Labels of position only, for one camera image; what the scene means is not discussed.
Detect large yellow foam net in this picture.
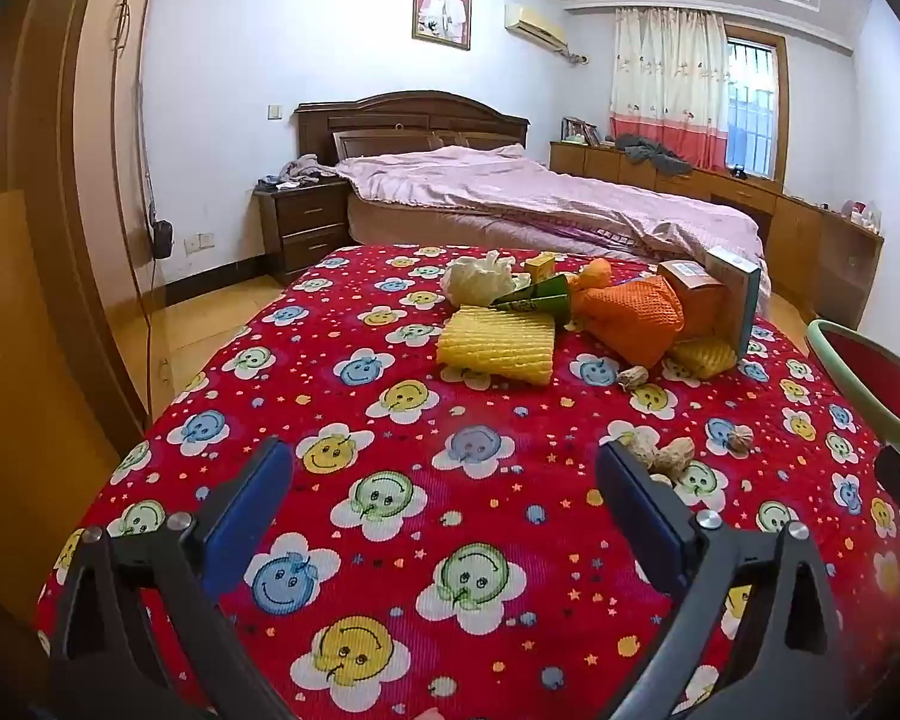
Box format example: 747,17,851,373
436,305,557,385

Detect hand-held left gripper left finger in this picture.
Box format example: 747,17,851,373
45,435,301,720

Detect wall air conditioner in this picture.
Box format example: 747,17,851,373
504,4,569,47

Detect orange mesh net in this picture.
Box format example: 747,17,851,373
574,275,687,366

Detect red smiley flower blanket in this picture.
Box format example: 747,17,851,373
34,244,900,720

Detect window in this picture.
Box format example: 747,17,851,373
724,36,781,181

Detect green cone wrapper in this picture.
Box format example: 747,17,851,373
490,274,573,331

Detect red bin with green rim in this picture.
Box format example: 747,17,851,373
805,320,900,458

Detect grey clothes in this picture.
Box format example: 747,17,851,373
615,133,692,173

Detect long wooden cabinet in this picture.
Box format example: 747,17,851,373
549,141,884,327

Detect wooden bed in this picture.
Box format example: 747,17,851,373
294,91,766,286

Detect pink quilt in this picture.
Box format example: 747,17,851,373
335,144,764,282

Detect pink cloth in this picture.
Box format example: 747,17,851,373
281,154,338,181

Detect orange peel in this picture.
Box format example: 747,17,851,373
570,259,616,293

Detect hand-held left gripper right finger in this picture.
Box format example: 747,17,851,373
594,441,848,720

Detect white crumpled plastic bag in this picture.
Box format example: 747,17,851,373
441,250,517,308

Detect white and red curtain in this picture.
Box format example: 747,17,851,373
609,7,732,173

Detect wooden wardrobe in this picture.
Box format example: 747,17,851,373
15,0,167,436

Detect small items on cabinet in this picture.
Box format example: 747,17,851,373
840,199,882,230

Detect brown cardboard box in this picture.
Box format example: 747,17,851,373
658,260,725,338

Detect small yellow foam net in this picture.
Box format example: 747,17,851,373
671,337,737,380

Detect wooden nightstand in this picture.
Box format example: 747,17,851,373
253,180,353,275

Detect framed wedding photo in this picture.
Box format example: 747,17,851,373
411,0,472,51

